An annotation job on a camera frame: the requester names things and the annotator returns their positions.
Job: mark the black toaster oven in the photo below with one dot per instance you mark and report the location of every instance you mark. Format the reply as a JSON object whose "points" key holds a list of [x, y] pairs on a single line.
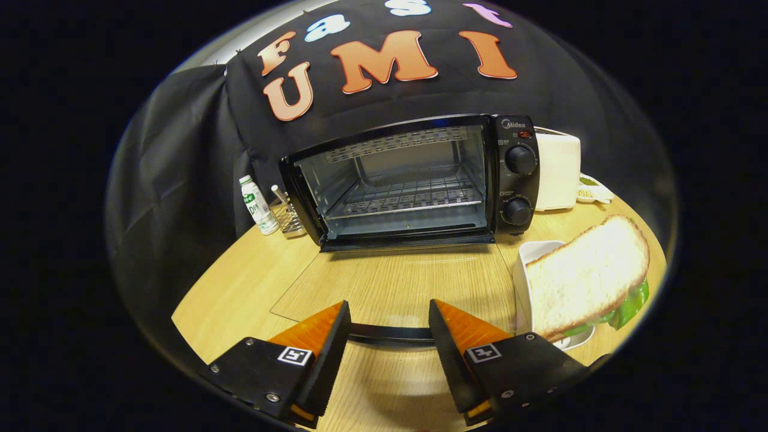
{"points": [[516, 180]]}

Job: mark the white bread toaster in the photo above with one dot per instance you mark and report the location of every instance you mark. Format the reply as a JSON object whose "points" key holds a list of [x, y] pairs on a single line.
{"points": [[558, 171]]}

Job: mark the white square plate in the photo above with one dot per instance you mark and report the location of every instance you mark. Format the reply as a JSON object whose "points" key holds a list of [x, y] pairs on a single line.
{"points": [[533, 253]]}

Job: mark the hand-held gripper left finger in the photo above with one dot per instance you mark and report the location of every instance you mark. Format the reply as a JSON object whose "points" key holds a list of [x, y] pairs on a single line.
{"points": [[327, 360]]}

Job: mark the black backdrop cloth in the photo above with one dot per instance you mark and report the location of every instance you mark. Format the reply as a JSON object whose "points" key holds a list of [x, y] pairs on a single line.
{"points": [[192, 150]]}

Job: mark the small white dish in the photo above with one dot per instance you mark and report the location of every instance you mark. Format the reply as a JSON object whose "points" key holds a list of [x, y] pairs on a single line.
{"points": [[597, 193]]}

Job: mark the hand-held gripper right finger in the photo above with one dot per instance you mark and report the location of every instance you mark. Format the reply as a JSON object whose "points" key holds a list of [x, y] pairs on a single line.
{"points": [[450, 360]]}

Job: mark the white bottle with green label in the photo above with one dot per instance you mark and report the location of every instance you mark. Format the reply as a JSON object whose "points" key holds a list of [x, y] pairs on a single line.
{"points": [[258, 207]]}

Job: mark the lettuce sandwich with white bread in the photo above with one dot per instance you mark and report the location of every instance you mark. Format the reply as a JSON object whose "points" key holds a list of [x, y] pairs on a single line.
{"points": [[585, 276]]}

